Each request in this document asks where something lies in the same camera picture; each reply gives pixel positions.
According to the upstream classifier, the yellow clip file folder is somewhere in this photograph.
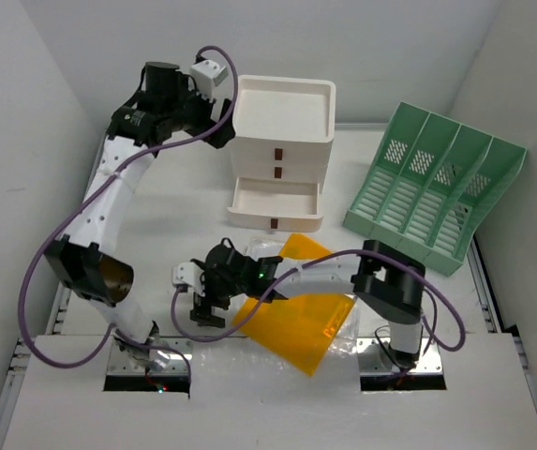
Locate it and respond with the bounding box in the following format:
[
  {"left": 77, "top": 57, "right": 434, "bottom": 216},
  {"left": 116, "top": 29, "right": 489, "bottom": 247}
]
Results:
[{"left": 231, "top": 232, "right": 358, "bottom": 378}]

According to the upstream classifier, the clear zip document pouch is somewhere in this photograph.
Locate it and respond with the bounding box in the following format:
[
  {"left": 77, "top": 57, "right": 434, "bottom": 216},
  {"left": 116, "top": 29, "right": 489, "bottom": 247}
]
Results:
[{"left": 246, "top": 233, "right": 358, "bottom": 355}]

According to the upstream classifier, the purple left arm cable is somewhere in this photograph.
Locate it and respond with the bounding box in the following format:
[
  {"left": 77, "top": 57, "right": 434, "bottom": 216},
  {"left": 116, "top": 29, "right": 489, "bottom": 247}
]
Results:
[{"left": 18, "top": 45, "right": 242, "bottom": 390}]

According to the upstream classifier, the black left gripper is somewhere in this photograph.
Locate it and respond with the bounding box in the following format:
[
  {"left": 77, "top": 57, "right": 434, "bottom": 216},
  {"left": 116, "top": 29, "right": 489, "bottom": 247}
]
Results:
[{"left": 164, "top": 77, "right": 233, "bottom": 149}]

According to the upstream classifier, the green file rack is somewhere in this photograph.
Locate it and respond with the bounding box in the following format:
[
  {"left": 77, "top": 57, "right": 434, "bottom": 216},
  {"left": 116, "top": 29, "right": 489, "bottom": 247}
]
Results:
[{"left": 343, "top": 102, "right": 527, "bottom": 277}]

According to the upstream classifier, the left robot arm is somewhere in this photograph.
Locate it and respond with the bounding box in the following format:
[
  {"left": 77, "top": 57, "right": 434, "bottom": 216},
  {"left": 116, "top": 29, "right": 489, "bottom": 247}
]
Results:
[{"left": 44, "top": 57, "right": 234, "bottom": 368}]

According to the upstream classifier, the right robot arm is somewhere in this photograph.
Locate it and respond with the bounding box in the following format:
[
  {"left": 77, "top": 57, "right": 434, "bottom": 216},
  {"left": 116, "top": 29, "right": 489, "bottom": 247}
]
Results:
[{"left": 172, "top": 238, "right": 425, "bottom": 370}]

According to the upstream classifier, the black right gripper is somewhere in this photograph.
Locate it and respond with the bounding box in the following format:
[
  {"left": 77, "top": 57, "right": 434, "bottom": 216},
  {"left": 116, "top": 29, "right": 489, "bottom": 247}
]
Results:
[{"left": 191, "top": 262, "right": 247, "bottom": 325}]

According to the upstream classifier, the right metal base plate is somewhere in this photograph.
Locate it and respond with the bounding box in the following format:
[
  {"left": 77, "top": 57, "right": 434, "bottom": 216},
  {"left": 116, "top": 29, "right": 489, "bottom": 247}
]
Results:
[{"left": 356, "top": 336, "right": 443, "bottom": 377}]

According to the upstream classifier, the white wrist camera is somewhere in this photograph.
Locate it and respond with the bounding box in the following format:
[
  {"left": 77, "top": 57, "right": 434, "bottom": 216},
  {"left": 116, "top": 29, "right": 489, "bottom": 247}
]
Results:
[
  {"left": 189, "top": 59, "right": 228, "bottom": 98},
  {"left": 172, "top": 262, "right": 204, "bottom": 295}
]

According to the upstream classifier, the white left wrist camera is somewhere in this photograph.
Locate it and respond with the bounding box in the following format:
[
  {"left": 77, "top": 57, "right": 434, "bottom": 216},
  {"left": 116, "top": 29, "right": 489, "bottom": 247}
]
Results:
[{"left": 189, "top": 59, "right": 228, "bottom": 98}]

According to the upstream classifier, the metal base plate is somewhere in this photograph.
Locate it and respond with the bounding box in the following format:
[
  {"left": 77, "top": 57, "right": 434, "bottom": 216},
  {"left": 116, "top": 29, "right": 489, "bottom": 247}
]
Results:
[
  {"left": 106, "top": 337, "right": 192, "bottom": 376},
  {"left": 356, "top": 336, "right": 443, "bottom": 377}
]

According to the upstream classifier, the white drawer cabinet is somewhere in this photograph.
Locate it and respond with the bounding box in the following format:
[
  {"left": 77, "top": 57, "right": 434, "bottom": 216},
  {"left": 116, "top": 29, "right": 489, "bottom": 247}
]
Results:
[{"left": 227, "top": 75, "right": 336, "bottom": 233}]

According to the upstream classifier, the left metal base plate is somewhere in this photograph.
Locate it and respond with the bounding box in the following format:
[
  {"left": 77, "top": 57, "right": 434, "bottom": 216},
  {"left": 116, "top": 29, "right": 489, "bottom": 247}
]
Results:
[{"left": 106, "top": 337, "right": 192, "bottom": 376}]

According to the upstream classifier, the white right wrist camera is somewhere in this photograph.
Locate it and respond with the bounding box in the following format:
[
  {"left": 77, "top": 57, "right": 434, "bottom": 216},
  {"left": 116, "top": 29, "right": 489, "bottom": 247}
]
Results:
[{"left": 172, "top": 262, "right": 204, "bottom": 295}]

